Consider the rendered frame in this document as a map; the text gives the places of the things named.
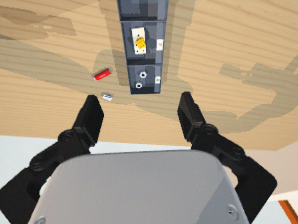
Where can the white domino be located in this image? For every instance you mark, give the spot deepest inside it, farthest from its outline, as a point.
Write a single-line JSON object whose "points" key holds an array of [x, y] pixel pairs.
{"points": [[138, 33]]}

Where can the dark grey rack of three bins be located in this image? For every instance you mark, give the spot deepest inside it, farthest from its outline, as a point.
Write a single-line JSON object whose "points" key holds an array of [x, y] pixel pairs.
{"points": [[152, 15]]}

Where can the yellow die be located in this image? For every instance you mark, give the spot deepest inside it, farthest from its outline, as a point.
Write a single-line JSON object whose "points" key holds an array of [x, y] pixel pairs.
{"points": [[140, 43]]}

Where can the red battery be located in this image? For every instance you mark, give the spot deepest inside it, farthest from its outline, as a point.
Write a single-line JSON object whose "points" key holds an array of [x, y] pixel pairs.
{"points": [[102, 74]]}

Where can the white hex nut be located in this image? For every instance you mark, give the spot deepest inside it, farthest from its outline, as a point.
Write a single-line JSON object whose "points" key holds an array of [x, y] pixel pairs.
{"points": [[143, 74], [138, 84]]}

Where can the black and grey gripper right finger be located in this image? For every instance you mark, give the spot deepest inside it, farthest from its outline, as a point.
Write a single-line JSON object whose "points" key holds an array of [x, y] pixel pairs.
{"points": [[255, 183]]}

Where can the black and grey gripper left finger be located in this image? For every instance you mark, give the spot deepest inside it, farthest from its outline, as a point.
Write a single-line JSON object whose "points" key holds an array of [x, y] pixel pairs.
{"points": [[19, 197]]}

